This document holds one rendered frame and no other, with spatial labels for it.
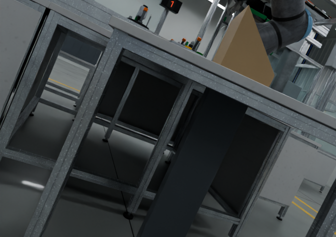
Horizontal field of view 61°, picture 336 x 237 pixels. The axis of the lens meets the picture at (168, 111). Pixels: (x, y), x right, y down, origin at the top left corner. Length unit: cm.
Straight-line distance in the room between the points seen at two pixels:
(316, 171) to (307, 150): 452
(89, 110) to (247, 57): 57
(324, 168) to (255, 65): 680
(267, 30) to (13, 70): 106
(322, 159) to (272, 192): 465
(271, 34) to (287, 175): 210
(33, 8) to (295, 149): 249
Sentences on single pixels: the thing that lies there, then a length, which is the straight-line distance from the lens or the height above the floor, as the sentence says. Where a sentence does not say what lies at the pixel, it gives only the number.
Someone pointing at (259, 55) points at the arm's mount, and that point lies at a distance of 107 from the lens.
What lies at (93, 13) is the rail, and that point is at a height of 91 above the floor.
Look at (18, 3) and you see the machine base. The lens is 143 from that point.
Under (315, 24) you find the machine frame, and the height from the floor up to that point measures 205.
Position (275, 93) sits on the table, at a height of 85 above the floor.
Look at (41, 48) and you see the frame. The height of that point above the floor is 66.
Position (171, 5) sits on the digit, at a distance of 183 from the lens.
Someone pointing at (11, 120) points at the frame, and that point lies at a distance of 146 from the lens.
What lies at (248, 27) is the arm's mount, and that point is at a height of 104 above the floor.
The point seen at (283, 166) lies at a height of 52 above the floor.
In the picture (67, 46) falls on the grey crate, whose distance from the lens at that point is 349.
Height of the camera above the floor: 73
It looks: 4 degrees down
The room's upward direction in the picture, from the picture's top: 25 degrees clockwise
